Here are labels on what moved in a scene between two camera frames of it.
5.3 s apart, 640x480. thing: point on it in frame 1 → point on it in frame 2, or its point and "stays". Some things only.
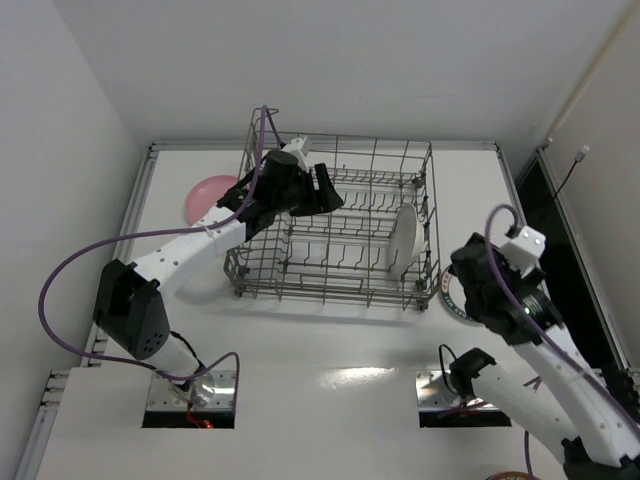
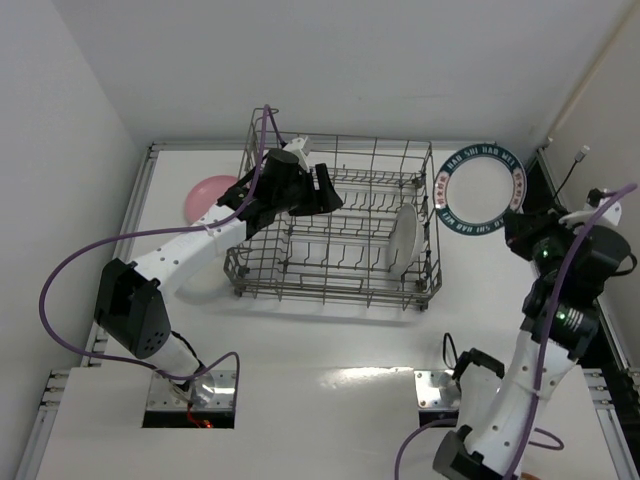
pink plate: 203,195 stays
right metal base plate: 433,393 stays
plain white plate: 406,240 stays
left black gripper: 304,189 stays
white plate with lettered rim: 454,295 → 476,186
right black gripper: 473,279 → 520,230
